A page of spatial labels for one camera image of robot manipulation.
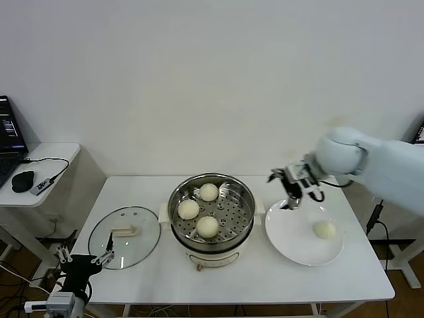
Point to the black open laptop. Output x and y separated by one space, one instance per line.
10 132

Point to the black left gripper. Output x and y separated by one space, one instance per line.
77 266

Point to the black computer mouse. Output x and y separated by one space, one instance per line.
22 181

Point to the grey usb hub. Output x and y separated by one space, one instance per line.
41 186

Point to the white side table with label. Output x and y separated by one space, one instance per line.
410 275

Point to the round white plate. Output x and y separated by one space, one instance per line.
291 238

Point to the dark grey open laptop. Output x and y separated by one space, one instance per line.
420 134

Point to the round glass pot lid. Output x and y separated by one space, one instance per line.
136 246

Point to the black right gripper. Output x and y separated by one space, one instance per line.
294 187

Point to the stainless steel steamer basket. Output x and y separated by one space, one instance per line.
238 215

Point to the white wall socket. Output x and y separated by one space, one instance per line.
55 218

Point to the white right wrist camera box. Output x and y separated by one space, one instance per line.
309 189

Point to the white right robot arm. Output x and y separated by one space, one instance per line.
364 159

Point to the white steamed baozi bun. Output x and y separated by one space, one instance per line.
208 192
325 230
207 227
188 209

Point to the cream electric cooker base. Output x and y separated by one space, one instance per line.
212 256

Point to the white side table with mouse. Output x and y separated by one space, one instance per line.
49 152

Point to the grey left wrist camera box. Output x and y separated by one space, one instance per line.
59 301

